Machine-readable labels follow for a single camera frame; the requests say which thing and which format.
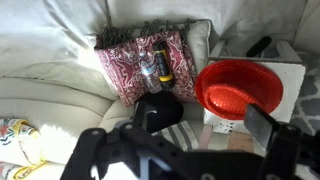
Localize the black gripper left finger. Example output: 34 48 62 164
132 101 158 133

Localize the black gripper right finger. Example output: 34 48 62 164
243 103 282 152

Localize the grey striped white towel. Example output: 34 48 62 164
151 120 200 153

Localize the orange sequin hat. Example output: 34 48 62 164
194 59 285 121

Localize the black felt hat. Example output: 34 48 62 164
134 90 185 135

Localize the grey white patterned pillow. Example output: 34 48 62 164
289 54 320 136

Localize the small white wooden chair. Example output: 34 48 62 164
202 39 307 135

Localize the floral print pillow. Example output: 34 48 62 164
0 117 48 180

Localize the clear plastic water bottle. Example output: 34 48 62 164
137 50 163 95

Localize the red patterned fringed scarf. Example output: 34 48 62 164
94 23 198 107

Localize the silver black bottle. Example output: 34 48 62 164
152 41 175 90

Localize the cream fabric sofa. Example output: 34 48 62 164
0 0 320 180

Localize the black handle under chair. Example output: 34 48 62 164
245 35 273 58

